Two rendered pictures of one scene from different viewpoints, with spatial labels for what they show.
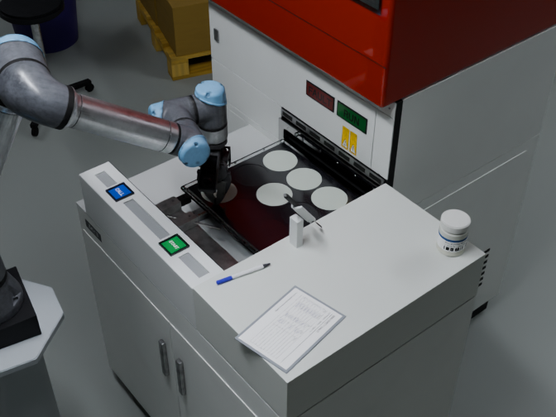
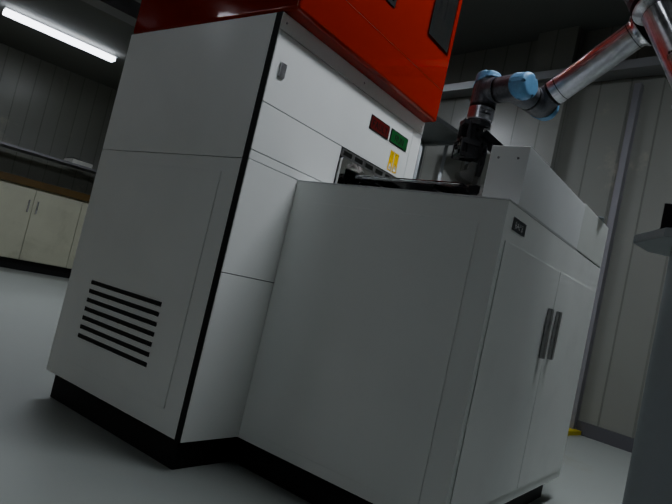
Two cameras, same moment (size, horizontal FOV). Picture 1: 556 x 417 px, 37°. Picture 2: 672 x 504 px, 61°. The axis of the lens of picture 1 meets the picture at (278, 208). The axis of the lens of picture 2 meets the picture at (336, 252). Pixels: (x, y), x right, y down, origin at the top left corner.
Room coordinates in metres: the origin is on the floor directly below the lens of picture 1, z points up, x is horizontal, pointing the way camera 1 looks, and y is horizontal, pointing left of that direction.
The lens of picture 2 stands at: (2.46, 1.70, 0.54)
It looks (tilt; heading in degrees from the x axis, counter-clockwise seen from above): 3 degrees up; 256
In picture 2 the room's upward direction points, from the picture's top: 13 degrees clockwise
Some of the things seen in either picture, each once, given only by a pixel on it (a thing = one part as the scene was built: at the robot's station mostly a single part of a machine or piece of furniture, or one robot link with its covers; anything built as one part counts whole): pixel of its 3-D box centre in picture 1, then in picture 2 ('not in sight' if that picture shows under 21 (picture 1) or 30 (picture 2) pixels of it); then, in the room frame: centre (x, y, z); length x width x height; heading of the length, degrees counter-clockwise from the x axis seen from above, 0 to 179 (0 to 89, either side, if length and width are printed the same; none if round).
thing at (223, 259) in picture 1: (198, 247); not in sight; (1.59, 0.21, 0.87); 0.36 x 0.08 x 0.03; 39
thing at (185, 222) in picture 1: (181, 223); not in sight; (1.65, 0.25, 0.89); 0.08 x 0.03 x 0.03; 129
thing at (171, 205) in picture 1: (165, 208); not in sight; (1.71, 0.30, 0.89); 0.08 x 0.03 x 0.03; 129
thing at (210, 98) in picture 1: (209, 105); (486, 91); (1.73, 0.17, 1.21); 0.09 x 0.08 x 0.11; 113
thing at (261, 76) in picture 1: (293, 98); (350, 137); (2.06, -0.04, 1.02); 0.81 x 0.03 x 0.40; 39
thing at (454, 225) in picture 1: (452, 232); not in sight; (1.49, -0.42, 1.01); 0.07 x 0.07 x 0.10
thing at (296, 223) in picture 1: (301, 220); not in sight; (1.51, -0.06, 1.03); 0.06 x 0.04 x 0.13; 129
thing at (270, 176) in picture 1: (274, 194); (432, 196); (1.77, 0.01, 0.90); 0.34 x 0.34 x 0.01; 39
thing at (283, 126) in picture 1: (328, 164); (375, 190); (1.91, -0.14, 0.89); 0.44 x 0.02 x 0.10; 39
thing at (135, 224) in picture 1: (149, 239); (539, 203); (1.59, 0.33, 0.89); 0.55 x 0.09 x 0.14; 39
